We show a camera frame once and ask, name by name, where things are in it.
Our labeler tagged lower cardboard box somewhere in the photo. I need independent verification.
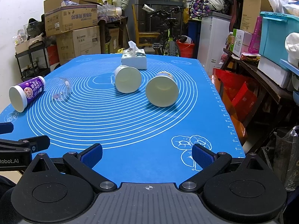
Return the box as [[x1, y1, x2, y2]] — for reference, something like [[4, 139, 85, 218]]
[[56, 26, 101, 65]]

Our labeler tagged black metal shelf rack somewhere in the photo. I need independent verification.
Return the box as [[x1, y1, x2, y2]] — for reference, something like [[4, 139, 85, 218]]
[[15, 41, 51, 82]]

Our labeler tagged dark wooden side table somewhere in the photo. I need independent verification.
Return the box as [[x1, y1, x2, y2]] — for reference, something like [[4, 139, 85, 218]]
[[221, 48, 298, 129]]

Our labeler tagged wooden chair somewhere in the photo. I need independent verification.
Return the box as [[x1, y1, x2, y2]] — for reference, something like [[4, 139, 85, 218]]
[[132, 4, 160, 48]]

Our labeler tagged green white product box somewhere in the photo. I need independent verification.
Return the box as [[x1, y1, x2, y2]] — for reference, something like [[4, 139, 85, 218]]
[[232, 29, 252, 57]]

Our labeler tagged red plastic bucket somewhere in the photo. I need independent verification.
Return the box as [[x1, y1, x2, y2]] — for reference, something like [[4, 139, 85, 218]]
[[176, 40, 195, 58]]

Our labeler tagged black green bicycle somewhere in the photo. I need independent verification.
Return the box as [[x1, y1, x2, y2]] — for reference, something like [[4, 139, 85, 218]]
[[141, 4, 184, 57]]

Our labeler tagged blue silicone baking mat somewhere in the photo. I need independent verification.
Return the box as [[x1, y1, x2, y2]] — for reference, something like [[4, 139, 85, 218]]
[[1, 54, 245, 184]]

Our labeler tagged floral fabric bundle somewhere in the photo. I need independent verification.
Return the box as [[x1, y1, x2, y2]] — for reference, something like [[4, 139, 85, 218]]
[[189, 0, 211, 20]]

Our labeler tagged white chest freezer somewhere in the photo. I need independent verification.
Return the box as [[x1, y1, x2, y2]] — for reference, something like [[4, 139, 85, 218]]
[[197, 12, 231, 75]]

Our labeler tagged blue printed paper cup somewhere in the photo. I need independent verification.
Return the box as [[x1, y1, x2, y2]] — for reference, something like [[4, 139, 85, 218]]
[[145, 71, 179, 107]]

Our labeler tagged tall cardboard box right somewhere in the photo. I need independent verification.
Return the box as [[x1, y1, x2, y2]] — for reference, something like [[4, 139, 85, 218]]
[[240, 0, 273, 34]]

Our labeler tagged red shopping bag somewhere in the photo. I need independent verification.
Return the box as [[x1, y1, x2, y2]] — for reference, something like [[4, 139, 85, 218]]
[[213, 68, 258, 122]]

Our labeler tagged upper open cardboard box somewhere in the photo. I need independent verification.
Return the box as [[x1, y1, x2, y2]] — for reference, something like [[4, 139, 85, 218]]
[[44, 0, 102, 36]]

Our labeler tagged clear plastic cup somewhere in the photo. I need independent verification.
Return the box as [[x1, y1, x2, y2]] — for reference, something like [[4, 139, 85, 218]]
[[47, 77, 72, 102]]

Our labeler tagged plain white paper cup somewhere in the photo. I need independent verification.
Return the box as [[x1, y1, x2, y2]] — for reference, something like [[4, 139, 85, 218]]
[[115, 65, 141, 94]]

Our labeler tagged purple paper cup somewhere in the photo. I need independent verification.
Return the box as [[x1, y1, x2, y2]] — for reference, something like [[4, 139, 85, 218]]
[[9, 76, 46, 113]]

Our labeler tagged orange paper shopping bag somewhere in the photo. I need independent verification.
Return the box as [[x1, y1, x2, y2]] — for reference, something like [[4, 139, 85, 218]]
[[209, 74, 249, 145]]

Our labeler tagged turquoise plastic storage bin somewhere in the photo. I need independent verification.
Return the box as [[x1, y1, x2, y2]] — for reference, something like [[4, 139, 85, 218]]
[[259, 12, 299, 64]]

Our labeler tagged white tissue box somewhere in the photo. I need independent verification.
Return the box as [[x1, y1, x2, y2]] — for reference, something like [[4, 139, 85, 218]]
[[121, 41, 147, 70]]

